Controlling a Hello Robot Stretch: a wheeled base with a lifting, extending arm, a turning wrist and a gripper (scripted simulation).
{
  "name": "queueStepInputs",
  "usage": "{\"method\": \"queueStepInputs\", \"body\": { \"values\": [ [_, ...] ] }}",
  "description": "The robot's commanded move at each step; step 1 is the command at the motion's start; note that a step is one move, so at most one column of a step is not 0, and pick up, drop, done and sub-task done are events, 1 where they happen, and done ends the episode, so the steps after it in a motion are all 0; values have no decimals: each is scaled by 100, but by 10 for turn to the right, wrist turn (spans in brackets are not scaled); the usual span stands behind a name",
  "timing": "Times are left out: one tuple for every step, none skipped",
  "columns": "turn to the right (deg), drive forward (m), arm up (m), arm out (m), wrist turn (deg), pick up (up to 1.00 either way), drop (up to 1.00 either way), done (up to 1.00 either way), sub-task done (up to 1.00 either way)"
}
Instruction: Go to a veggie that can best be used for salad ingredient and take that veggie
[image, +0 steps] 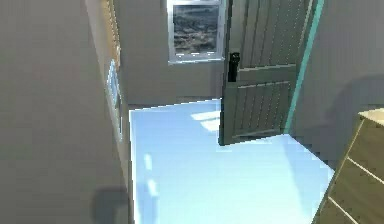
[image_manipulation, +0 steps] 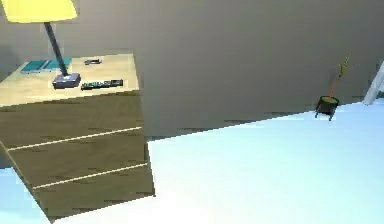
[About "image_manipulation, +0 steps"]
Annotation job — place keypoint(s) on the black remote control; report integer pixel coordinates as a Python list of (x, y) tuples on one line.
[(101, 84)]

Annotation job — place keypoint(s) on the small black phone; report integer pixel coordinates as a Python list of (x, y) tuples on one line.
[(92, 61)]

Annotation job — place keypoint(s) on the wooden chest of drawers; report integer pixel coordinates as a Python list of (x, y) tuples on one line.
[(76, 140)]

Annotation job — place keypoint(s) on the yellow shade table lamp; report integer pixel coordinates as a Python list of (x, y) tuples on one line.
[(63, 80)]

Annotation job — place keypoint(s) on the house plant in black pot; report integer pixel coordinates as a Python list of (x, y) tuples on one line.
[(327, 105)]

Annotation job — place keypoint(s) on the teal book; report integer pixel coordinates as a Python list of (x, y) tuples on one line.
[(36, 65)]

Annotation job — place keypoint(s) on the white furniture leg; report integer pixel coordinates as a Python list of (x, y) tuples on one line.
[(375, 86)]

